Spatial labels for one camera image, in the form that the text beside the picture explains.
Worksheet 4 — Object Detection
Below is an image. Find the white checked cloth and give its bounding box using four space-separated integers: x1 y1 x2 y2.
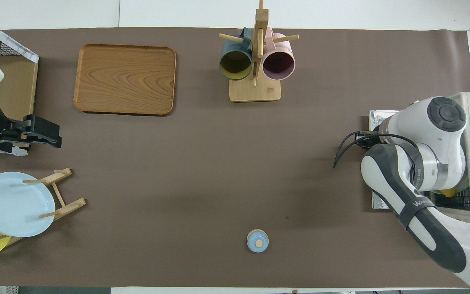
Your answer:
0 16 40 64

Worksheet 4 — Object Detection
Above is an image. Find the wooden plate rack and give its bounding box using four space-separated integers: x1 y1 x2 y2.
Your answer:
0 168 86 247

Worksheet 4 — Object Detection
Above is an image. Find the black wire basket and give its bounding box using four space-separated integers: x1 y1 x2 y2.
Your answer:
0 24 29 58

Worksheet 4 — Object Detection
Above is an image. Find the pink mug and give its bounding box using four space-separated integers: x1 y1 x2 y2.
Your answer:
262 27 296 81

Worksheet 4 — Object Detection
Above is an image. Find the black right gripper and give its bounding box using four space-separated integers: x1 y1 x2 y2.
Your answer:
355 132 383 149

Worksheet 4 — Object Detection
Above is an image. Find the dark teal mug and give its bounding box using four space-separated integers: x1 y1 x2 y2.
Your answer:
219 28 254 81

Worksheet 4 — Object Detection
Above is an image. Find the wooden tray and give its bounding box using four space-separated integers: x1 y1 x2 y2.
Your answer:
73 44 177 116

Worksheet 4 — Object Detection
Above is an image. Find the wooden mug rack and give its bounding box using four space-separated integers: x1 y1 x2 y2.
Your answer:
219 0 299 102

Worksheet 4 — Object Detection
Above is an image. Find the brown table mat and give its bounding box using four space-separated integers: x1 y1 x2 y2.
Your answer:
0 28 470 288

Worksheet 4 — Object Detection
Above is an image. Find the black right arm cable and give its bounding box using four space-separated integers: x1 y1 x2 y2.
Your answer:
333 131 419 169

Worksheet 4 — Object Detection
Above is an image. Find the oven wire rack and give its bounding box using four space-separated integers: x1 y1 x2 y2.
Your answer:
433 190 470 211

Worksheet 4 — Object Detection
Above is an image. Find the wooden stepped shelf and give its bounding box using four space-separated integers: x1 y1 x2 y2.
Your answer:
0 32 39 154

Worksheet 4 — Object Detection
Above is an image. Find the light blue plate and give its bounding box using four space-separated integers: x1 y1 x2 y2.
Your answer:
0 171 56 238

